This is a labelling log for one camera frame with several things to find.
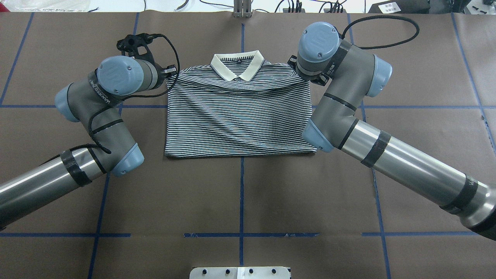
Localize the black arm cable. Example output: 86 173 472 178
88 34 181 155
341 15 420 50

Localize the black box with label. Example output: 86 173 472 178
367 0 431 14

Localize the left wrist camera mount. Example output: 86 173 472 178
116 33 155 65

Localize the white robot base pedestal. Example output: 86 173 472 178
189 266 292 279

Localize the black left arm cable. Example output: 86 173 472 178
88 34 181 155

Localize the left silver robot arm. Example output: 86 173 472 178
1 55 180 231

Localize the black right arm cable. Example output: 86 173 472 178
341 15 420 50

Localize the aluminium frame post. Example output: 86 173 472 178
233 0 253 18

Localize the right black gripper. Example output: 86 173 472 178
288 55 330 86

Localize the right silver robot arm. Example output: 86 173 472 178
289 22 496 240

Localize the clear plastic bag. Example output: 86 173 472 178
1 0 91 12

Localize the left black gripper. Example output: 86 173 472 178
157 66 178 80

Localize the navy white striped polo shirt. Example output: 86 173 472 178
164 50 316 158

